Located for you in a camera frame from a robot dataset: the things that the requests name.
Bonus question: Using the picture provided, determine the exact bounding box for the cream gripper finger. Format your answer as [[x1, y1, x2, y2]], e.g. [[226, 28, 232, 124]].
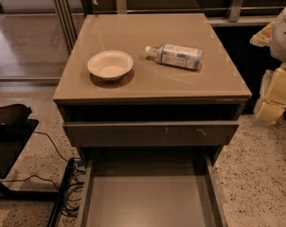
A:
[[254, 62, 286, 124], [250, 22, 274, 47]]

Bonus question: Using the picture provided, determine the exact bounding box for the blue plastic bottle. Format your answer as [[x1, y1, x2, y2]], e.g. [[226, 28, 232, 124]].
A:
[[145, 44, 203, 71]]

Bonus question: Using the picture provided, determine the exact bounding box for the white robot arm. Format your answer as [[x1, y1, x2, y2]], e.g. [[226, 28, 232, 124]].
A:
[[250, 7, 286, 125]]

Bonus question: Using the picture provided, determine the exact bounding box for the grey drawer cabinet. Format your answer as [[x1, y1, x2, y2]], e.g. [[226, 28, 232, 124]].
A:
[[52, 13, 253, 227]]

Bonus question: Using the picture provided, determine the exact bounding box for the open middle grey drawer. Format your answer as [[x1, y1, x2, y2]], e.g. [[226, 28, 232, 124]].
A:
[[76, 154, 229, 227]]

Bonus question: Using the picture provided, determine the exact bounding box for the top grey drawer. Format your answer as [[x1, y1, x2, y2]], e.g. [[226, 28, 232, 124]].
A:
[[63, 121, 239, 148]]

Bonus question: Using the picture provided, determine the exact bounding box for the white bowl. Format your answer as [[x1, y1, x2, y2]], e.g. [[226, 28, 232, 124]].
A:
[[87, 50, 134, 80]]

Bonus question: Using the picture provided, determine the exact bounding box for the black power strip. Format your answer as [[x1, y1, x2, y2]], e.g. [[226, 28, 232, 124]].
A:
[[46, 158, 75, 227]]

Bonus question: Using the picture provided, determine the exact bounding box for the black side table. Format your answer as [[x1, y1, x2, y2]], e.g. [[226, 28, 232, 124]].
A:
[[0, 103, 61, 202]]

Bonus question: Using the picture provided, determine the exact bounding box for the metal bracket right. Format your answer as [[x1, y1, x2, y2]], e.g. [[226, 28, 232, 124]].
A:
[[226, 0, 244, 23]]

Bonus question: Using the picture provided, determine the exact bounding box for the metal frame post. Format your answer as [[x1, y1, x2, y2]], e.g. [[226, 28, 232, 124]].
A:
[[52, 0, 77, 53]]

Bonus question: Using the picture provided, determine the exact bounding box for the black cable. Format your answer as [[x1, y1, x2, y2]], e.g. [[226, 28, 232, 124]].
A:
[[33, 131, 70, 163]]

